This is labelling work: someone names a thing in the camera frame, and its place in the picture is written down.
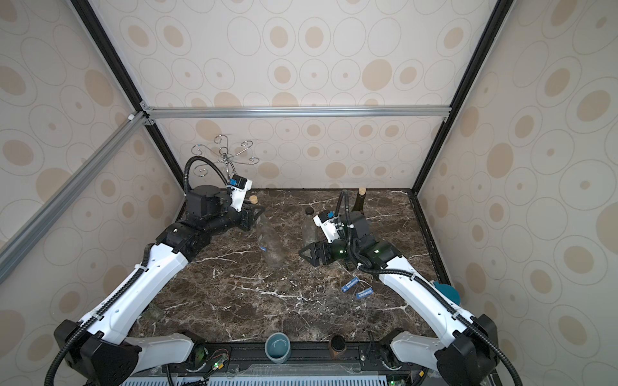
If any white teal round object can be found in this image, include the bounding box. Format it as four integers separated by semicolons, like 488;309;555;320
434;281;461;306

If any small brown black cup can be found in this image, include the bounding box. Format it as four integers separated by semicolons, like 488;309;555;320
328;335;347;360

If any blue grey ceramic cup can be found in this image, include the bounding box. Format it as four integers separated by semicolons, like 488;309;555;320
264;332;291;364

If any tall clear corked bottle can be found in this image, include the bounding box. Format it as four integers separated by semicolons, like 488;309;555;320
249;195;286;269

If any left diagonal aluminium rail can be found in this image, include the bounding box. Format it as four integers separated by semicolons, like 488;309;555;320
1;112;146;281

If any dark green wine bottle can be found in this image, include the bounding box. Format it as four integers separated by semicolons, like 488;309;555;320
352;188;367;214

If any clear bottle black cap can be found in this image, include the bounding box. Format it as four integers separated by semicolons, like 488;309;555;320
302;207;318;246

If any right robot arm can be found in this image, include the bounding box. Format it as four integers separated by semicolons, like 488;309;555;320
299;191;523;385

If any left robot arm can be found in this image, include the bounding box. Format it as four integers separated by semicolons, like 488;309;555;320
44;156;264;385

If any chrome glass holder stand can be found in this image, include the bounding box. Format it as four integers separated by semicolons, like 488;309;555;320
191;134;260;180

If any horizontal aluminium rail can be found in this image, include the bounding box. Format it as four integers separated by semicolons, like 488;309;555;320
146;105;452;119

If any blue peeled label strip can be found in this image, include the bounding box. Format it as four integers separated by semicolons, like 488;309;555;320
355;288;374;299

